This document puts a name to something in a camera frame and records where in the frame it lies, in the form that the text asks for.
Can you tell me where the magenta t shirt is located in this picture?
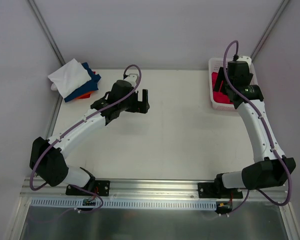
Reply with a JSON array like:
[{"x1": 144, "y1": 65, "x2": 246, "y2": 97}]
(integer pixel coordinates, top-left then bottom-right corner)
[{"x1": 211, "y1": 72, "x2": 233, "y2": 105}]

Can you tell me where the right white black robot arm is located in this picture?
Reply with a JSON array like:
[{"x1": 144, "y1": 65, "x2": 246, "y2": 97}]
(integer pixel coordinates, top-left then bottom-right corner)
[{"x1": 213, "y1": 60, "x2": 296, "y2": 198}]

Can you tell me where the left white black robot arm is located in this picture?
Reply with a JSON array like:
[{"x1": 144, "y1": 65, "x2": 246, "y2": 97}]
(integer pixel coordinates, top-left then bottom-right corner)
[{"x1": 29, "y1": 80, "x2": 150, "y2": 195}]

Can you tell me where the folded blue t shirt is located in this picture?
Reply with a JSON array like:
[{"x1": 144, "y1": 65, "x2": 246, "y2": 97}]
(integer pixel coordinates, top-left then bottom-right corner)
[{"x1": 64, "y1": 62, "x2": 101, "y2": 103}]

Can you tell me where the folded orange t shirt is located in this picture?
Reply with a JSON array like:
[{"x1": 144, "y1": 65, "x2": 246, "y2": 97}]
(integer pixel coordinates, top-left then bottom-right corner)
[{"x1": 76, "y1": 71, "x2": 99, "y2": 99}]

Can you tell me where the folded white t shirt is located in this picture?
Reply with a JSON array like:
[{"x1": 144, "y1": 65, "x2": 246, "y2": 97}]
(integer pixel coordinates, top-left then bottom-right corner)
[{"x1": 48, "y1": 58, "x2": 92, "y2": 98}]

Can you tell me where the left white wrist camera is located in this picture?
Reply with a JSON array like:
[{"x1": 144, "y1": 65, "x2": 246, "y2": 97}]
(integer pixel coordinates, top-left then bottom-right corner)
[{"x1": 123, "y1": 73, "x2": 139, "y2": 88}]

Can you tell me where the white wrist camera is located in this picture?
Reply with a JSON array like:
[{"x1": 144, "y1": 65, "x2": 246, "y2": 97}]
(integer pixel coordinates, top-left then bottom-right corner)
[
  {"x1": 123, "y1": 73, "x2": 139, "y2": 88},
  {"x1": 233, "y1": 54, "x2": 252, "y2": 67}
]

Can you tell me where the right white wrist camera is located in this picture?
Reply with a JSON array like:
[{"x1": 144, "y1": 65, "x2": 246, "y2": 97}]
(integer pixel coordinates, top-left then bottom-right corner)
[{"x1": 233, "y1": 54, "x2": 252, "y2": 67}]

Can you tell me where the aluminium mounting rail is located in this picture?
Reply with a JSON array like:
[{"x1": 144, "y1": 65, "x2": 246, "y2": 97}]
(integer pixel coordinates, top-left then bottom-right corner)
[{"x1": 19, "y1": 176, "x2": 291, "y2": 200}]

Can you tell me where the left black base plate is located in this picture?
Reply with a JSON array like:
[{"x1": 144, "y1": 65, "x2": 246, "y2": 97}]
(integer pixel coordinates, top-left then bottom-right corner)
[{"x1": 65, "y1": 179, "x2": 111, "y2": 197}]

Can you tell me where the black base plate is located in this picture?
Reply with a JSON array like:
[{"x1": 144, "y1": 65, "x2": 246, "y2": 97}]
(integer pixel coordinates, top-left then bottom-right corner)
[
  {"x1": 197, "y1": 182, "x2": 243, "y2": 199},
  {"x1": 65, "y1": 179, "x2": 111, "y2": 197}
]

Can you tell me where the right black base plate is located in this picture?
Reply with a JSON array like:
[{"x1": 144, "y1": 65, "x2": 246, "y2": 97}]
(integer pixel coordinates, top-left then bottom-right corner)
[{"x1": 197, "y1": 182, "x2": 243, "y2": 199}]

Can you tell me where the white slotted cable duct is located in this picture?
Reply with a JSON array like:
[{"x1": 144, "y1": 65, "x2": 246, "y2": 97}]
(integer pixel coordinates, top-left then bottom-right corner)
[{"x1": 30, "y1": 197, "x2": 217, "y2": 211}]

